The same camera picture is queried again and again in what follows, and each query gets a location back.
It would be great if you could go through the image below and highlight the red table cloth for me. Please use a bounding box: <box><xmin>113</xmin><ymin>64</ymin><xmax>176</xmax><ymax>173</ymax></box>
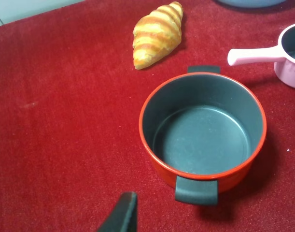
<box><xmin>0</xmin><ymin>0</ymin><xmax>295</xmax><ymax>232</ymax></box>

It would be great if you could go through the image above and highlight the red pot with black handles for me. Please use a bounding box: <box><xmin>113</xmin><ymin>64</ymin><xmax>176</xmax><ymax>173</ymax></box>
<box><xmin>139</xmin><ymin>65</ymin><xmax>267</xmax><ymax>205</ymax></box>

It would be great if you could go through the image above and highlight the croissant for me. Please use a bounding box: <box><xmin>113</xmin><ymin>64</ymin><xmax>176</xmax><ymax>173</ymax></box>
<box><xmin>132</xmin><ymin>1</ymin><xmax>183</xmax><ymax>70</ymax></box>

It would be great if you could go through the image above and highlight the pink saucepan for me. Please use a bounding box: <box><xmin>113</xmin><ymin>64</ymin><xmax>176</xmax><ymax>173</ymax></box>
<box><xmin>227</xmin><ymin>24</ymin><xmax>295</xmax><ymax>88</ymax></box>

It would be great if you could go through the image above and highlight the light blue plate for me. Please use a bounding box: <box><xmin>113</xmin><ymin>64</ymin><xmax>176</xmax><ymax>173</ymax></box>
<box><xmin>218</xmin><ymin>0</ymin><xmax>286</xmax><ymax>8</ymax></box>

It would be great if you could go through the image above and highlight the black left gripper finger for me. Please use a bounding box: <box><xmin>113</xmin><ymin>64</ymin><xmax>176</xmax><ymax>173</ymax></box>
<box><xmin>97</xmin><ymin>192</ymin><xmax>138</xmax><ymax>232</ymax></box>

